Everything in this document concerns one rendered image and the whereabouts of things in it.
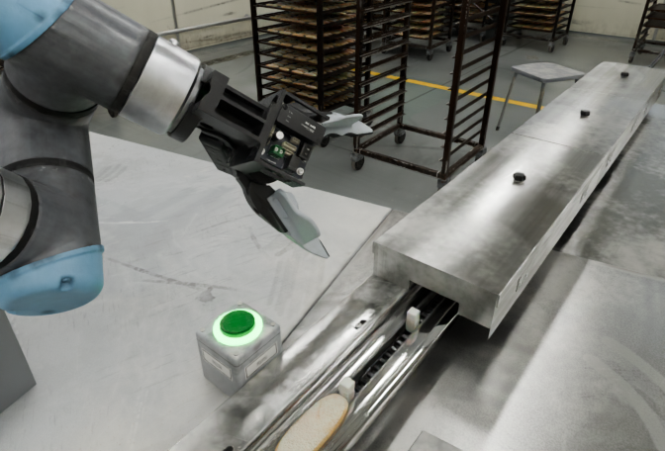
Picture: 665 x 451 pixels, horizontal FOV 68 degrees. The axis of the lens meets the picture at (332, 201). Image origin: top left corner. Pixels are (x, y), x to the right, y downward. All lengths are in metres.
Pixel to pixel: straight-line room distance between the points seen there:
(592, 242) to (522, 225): 0.23
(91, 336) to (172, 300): 0.11
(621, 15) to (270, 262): 6.64
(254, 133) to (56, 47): 0.16
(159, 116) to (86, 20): 0.08
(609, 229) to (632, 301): 0.20
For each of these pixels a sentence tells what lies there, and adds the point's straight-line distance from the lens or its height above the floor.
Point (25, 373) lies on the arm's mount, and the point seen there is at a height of 0.85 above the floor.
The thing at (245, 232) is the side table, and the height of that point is 0.82.
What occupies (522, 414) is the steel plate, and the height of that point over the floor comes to 0.82.
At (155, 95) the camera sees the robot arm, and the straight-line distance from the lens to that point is 0.42.
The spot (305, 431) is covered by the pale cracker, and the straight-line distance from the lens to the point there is 0.54.
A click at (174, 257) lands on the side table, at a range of 0.85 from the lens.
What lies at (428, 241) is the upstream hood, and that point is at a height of 0.92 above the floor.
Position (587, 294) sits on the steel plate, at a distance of 0.83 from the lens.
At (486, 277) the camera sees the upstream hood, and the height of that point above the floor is 0.92.
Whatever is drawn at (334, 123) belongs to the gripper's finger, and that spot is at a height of 1.12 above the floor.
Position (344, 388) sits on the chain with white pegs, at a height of 0.87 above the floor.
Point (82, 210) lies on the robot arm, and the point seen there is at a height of 1.10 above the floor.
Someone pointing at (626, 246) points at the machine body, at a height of 0.82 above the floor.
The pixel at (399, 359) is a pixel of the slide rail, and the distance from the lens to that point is 0.61.
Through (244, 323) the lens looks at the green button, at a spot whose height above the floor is 0.91.
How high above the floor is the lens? 1.30
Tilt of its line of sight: 30 degrees down
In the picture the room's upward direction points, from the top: straight up
